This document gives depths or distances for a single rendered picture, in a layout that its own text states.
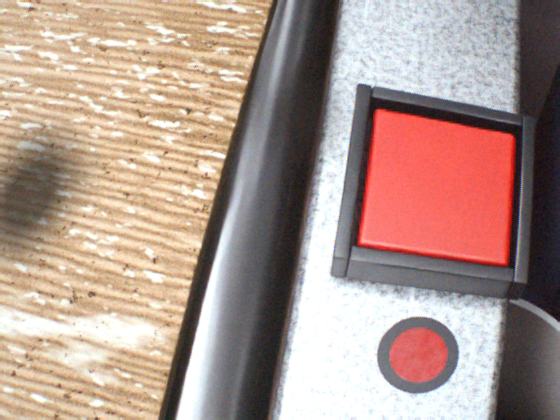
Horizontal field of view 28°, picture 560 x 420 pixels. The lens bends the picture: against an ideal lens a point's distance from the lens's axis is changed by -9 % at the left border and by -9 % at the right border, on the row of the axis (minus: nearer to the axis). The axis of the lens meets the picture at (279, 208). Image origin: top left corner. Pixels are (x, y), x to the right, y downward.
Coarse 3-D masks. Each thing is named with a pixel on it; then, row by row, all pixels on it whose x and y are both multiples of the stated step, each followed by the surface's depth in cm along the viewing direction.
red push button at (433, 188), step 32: (384, 128) 46; (416, 128) 46; (448, 128) 46; (480, 128) 46; (384, 160) 45; (416, 160) 45; (448, 160) 45; (480, 160) 45; (512, 160) 45; (384, 192) 44; (416, 192) 44; (448, 192) 44; (480, 192) 44; (512, 192) 45; (384, 224) 44; (416, 224) 44; (448, 224) 44; (480, 224) 44; (448, 256) 43; (480, 256) 43
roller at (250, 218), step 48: (288, 0) 50; (288, 48) 49; (288, 96) 48; (240, 144) 46; (288, 144) 47; (240, 192) 45; (288, 192) 47; (240, 240) 44; (240, 288) 44; (192, 336) 42; (240, 336) 43; (192, 384) 41; (240, 384) 42
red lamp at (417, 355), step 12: (408, 336) 43; (420, 336) 43; (432, 336) 43; (396, 348) 43; (408, 348) 43; (420, 348) 43; (432, 348) 43; (444, 348) 43; (396, 360) 42; (408, 360) 43; (420, 360) 43; (432, 360) 43; (444, 360) 43; (396, 372) 42; (408, 372) 42; (420, 372) 42; (432, 372) 42
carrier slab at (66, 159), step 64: (0, 0) 47; (64, 0) 47; (128, 0) 47; (192, 0) 47; (256, 0) 48; (0, 64) 46; (64, 64) 46; (128, 64) 46; (192, 64) 46; (256, 64) 47; (0, 128) 44; (64, 128) 44; (128, 128) 44; (192, 128) 44; (0, 192) 43; (64, 192) 43; (128, 192) 43; (192, 192) 43; (0, 256) 42; (64, 256) 42; (128, 256) 42; (192, 256) 42; (0, 320) 40; (64, 320) 41; (128, 320) 41; (0, 384) 39; (64, 384) 39; (128, 384) 40
